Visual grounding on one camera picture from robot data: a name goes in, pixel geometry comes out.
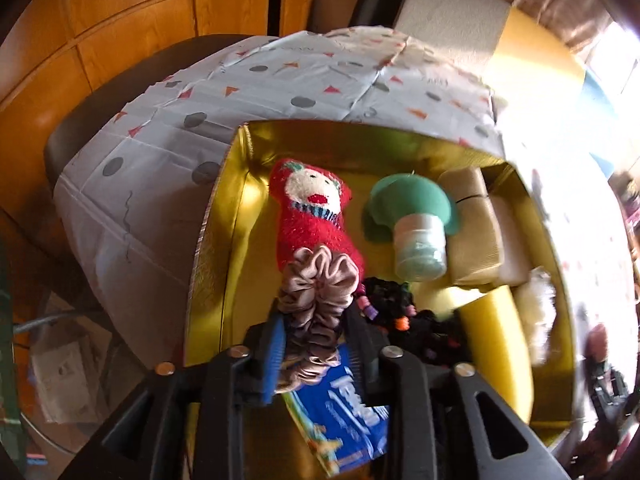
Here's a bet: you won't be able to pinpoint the green yellow scouring sponge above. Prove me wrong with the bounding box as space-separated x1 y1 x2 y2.
457 285 536 423

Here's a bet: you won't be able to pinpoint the white papers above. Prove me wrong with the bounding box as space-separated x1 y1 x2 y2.
35 340 101 421

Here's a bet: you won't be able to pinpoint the green silicone bottle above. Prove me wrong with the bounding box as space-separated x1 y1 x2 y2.
361 172 461 282

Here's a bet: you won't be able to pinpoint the window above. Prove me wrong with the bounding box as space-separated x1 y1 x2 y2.
585 10 640 126

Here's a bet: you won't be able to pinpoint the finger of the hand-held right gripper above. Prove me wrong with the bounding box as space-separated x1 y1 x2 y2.
587 357 626 413

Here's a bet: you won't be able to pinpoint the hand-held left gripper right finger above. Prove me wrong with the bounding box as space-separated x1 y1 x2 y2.
345 305 571 480

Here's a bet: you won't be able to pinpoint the white foam block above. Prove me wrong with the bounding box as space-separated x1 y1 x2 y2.
490 195 533 286

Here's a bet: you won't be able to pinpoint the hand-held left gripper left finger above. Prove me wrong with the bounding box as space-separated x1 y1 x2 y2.
57 317 288 480

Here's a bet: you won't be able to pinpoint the beige curtain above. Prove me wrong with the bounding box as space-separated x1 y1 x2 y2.
515 0 616 56

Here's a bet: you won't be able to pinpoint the wooden wardrobe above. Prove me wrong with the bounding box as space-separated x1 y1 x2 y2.
0 0 321 241

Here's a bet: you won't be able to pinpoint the black table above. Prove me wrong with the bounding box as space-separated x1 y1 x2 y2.
42 34 281 191

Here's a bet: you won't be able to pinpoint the beige ribbed cloth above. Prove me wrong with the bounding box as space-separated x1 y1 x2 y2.
439 166 506 286

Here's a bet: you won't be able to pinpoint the glass side table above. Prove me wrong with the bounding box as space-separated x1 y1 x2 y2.
0 300 151 461

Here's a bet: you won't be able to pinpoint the mauve satin scrunchie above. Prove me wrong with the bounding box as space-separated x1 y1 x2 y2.
274 244 362 393

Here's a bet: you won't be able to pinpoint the gold-lined tin box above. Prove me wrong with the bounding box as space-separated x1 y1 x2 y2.
182 120 576 480

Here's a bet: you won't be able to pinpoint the blue tissue pack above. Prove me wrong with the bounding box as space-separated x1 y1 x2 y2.
282 345 391 478

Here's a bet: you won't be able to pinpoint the red doll sock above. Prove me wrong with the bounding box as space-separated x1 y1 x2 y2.
269 157 366 281

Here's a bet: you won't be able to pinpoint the patterned tablecloth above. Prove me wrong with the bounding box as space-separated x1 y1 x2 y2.
52 25 640 441

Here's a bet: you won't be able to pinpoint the grey yellow blue sofa backrest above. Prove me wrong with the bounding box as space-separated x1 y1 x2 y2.
392 0 626 171

